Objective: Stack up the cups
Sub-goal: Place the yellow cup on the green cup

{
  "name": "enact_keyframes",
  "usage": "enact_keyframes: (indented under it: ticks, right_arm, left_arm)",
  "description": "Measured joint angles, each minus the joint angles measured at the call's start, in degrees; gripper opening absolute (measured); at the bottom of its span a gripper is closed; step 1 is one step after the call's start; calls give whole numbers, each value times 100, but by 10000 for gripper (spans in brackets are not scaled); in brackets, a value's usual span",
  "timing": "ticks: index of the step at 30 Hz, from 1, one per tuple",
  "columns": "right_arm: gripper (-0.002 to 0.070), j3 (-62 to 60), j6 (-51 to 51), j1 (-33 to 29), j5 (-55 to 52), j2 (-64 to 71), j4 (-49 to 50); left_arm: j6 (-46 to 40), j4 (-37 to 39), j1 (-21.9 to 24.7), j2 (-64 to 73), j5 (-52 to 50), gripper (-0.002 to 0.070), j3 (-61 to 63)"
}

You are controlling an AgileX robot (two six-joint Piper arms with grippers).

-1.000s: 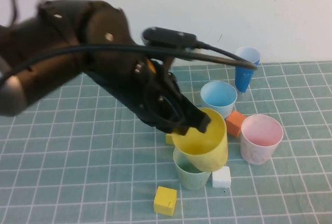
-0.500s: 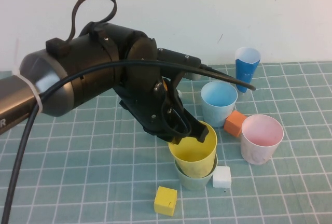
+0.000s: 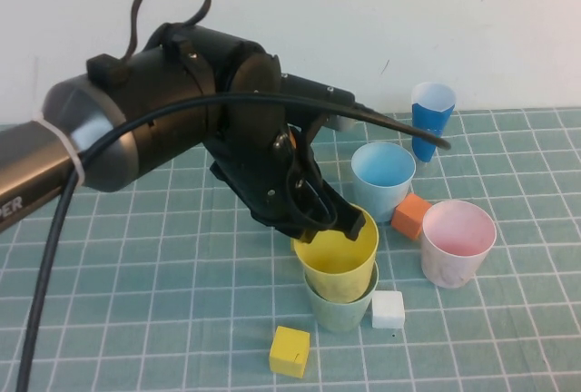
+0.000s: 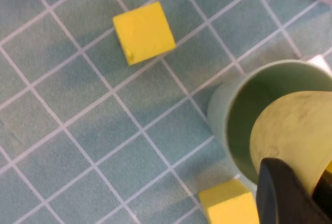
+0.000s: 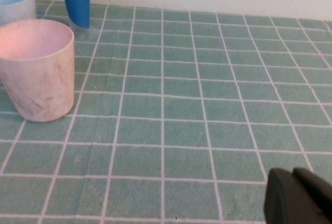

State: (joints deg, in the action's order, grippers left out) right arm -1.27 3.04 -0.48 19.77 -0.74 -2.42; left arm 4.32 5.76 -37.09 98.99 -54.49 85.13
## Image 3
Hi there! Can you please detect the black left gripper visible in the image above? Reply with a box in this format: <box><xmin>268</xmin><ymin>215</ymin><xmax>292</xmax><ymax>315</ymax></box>
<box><xmin>207</xmin><ymin>124</ymin><xmax>367</xmax><ymax>246</ymax></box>

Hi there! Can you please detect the pink plastic cup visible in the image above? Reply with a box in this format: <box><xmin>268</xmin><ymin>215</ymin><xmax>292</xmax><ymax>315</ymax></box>
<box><xmin>420</xmin><ymin>200</ymin><xmax>497</xmax><ymax>289</ymax></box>

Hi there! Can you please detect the thick black round cable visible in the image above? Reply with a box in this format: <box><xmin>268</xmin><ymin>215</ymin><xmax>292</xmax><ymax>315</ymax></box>
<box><xmin>15</xmin><ymin>92</ymin><xmax>453</xmax><ymax>392</ymax></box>

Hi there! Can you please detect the yellow plastic cup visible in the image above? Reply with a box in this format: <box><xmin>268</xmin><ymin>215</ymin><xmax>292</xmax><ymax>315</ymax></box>
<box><xmin>292</xmin><ymin>203</ymin><xmax>380</xmax><ymax>305</ymax></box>

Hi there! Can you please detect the white foam cube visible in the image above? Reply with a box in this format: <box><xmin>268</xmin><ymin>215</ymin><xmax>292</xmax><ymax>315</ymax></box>
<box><xmin>371</xmin><ymin>290</ymin><xmax>407</xmax><ymax>329</ymax></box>

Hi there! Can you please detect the light blue plastic cup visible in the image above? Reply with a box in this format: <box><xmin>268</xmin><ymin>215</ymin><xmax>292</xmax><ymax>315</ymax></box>
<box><xmin>350</xmin><ymin>141</ymin><xmax>417</xmax><ymax>225</ymax></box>

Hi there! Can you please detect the green checked tablecloth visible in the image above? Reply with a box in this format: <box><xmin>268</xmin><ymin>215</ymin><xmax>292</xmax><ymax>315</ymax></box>
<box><xmin>0</xmin><ymin>108</ymin><xmax>581</xmax><ymax>392</ymax></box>

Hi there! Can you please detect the dark blue tapered cup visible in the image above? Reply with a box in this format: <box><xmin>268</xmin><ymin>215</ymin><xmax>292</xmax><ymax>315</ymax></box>
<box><xmin>410</xmin><ymin>82</ymin><xmax>457</xmax><ymax>164</ymax></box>

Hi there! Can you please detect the green plastic cup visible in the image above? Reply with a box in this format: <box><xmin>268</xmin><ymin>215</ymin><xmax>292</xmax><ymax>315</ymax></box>
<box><xmin>302</xmin><ymin>269</ymin><xmax>380</xmax><ymax>333</ymax></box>

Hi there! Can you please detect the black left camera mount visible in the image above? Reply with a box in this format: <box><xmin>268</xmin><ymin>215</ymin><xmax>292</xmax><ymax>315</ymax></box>
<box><xmin>277</xmin><ymin>72</ymin><xmax>359</xmax><ymax>110</ymax></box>

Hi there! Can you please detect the white zip tie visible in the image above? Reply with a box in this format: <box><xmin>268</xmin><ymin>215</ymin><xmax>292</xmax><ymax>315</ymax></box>
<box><xmin>34</xmin><ymin>113</ymin><xmax>87</xmax><ymax>187</ymax></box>

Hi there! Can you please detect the yellow foam cube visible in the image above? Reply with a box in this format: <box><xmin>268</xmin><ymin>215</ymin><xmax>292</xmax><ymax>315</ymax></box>
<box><xmin>268</xmin><ymin>325</ymin><xmax>311</xmax><ymax>377</ymax></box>

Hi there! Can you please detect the orange foam cube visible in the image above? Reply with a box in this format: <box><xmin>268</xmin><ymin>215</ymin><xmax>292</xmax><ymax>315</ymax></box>
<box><xmin>391</xmin><ymin>192</ymin><xmax>432</xmax><ymax>241</ymax></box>

